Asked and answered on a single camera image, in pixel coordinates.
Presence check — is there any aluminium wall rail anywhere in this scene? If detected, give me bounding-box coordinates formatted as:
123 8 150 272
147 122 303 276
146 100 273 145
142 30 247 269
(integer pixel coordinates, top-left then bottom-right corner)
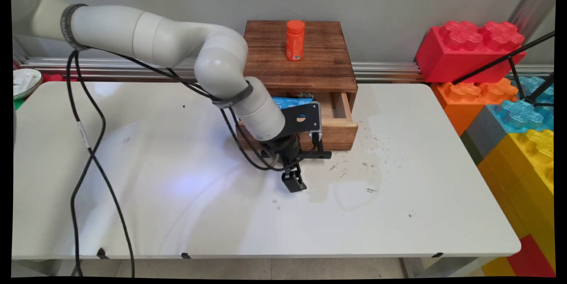
20 57 554 84

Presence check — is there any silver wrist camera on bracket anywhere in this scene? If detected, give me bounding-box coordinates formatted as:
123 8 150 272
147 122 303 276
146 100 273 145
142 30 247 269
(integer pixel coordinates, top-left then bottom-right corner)
279 101 321 144

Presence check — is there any thin black cable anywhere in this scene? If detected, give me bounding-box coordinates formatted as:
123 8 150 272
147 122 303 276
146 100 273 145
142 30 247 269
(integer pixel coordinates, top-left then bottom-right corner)
73 47 311 278

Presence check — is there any black velcro cable strap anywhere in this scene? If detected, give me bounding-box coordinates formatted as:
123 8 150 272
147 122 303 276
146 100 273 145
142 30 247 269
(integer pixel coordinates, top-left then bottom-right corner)
60 3 90 51
212 80 255 110

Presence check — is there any white table leg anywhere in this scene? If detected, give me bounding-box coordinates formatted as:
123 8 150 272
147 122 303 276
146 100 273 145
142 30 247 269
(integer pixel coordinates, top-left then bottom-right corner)
398 257 497 278

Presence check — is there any wooden drawer with black handle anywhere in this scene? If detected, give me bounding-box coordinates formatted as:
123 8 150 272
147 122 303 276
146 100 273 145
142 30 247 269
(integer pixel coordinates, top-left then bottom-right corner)
236 91 359 161

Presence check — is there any large blue building block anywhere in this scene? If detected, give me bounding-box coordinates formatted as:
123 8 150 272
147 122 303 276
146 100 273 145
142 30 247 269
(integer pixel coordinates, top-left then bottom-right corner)
486 99 554 135
514 76 554 104

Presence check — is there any large yellow building block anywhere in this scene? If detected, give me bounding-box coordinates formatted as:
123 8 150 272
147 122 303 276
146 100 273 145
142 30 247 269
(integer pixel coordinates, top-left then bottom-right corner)
478 129 555 271

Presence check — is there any white bowl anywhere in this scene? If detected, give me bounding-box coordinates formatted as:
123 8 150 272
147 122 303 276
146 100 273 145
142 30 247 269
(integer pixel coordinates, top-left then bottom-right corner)
12 68 43 100

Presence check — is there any blue packet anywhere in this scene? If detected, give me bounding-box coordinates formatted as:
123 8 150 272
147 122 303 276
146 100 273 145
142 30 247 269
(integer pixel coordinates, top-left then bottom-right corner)
271 96 316 110

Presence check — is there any large orange building block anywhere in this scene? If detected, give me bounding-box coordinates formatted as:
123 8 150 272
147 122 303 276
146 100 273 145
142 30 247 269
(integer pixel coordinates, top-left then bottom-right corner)
431 78 519 137

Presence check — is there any large red building block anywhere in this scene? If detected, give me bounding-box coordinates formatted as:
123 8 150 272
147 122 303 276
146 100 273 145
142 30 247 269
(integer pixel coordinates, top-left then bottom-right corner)
415 21 527 84

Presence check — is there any black tripod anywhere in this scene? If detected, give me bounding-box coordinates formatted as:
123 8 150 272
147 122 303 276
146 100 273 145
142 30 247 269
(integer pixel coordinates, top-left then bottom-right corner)
451 31 556 108

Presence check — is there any aluminium profile post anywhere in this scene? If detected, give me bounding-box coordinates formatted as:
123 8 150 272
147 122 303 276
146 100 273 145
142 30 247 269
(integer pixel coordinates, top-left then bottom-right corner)
506 0 557 43

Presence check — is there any flat red building block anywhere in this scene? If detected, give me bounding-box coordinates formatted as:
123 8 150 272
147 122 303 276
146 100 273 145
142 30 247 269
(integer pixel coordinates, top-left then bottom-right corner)
506 234 556 278

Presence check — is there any large grey building block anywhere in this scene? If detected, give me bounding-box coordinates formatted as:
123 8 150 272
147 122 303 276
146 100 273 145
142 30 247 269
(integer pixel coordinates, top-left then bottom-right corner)
460 106 508 166

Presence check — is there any brown wooden drawer cabinet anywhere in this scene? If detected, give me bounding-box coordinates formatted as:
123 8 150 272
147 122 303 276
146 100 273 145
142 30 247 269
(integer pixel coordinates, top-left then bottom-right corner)
239 20 358 114

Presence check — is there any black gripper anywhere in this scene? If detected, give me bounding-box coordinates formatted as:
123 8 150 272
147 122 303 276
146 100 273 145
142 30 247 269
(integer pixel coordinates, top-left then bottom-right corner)
261 134 318 193

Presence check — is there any orange plastic bottle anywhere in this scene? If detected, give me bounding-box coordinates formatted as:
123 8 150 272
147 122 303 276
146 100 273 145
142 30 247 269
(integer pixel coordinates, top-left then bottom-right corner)
286 20 306 62

